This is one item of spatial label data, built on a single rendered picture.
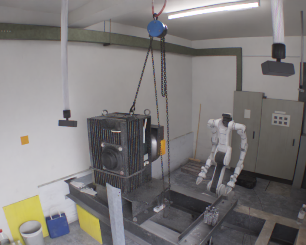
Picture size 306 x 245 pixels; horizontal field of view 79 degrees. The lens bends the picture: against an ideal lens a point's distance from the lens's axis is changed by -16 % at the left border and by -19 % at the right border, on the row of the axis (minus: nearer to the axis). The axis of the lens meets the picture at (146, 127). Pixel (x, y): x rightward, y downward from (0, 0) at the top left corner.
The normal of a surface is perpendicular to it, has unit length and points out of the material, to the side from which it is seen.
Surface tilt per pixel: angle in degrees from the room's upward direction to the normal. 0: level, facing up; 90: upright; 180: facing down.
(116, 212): 90
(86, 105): 90
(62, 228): 91
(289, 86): 90
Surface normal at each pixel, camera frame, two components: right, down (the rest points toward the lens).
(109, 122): -0.56, 0.19
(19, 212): 0.75, 0.07
